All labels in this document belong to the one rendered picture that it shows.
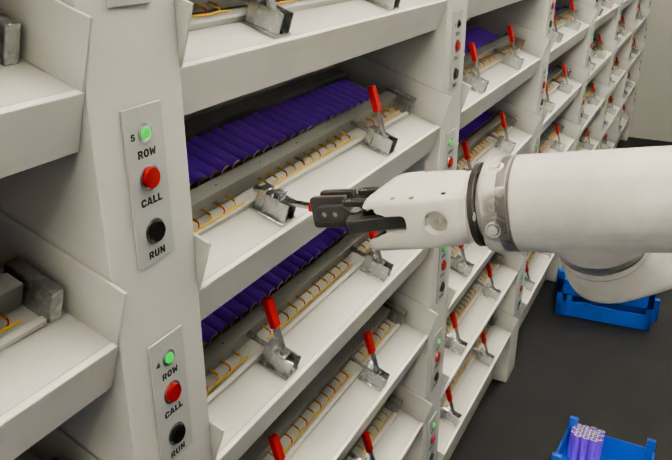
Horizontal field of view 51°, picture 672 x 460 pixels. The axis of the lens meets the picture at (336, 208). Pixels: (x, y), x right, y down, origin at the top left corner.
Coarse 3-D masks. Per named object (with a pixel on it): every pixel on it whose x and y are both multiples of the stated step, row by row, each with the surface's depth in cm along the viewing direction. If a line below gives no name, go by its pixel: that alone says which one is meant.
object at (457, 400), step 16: (496, 320) 194; (512, 320) 194; (480, 336) 188; (496, 336) 192; (480, 352) 180; (496, 352) 186; (464, 368) 177; (480, 368) 178; (464, 384) 171; (480, 384) 173; (448, 400) 157; (464, 400) 166; (448, 416) 158; (464, 416) 162; (448, 432) 156
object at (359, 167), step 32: (352, 64) 113; (416, 96) 110; (448, 96) 107; (416, 128) 106; (352, 160) 90; (384, 160) 93; (416, 160) 106; (256, 192) 77; (288, 192) 79; (224, 224) 70; (256, 224) 71; (288, 224) 73; (224, 256) 65; (256, 256) 68; (224, 288) 65
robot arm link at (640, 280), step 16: (656, 256) 60; (576, 272) 60; (624, 272) 58; (640, 272) 59; (656, 272) 60; (576, 288) 62; (592, 288) 60; (608, 288) 60; (624, 288) 60; (640, 288) 60; (656, 288) 60
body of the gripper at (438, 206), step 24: (480, 168) 61; (384, 192) 64; (408, 192) 62; (432, 192) 61; (456, 192) 59; (384, 216) 61; (408, 216) 60; (432, 216) 61; (456, 216) 59; (384, 240) 62; (408, 240) 61; (432, 240) 60; (456, 240) 60; (480, 240) 60
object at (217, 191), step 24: (384, 96) 107; (336, 120) 94; (360, 120) 99; (288, 144) 83; (312, 144) 87; (240, 168) 75; (264, 168) 77; (192, 192) 68; (216, 192) 70; (240, 192) 75; (192, 216) 68
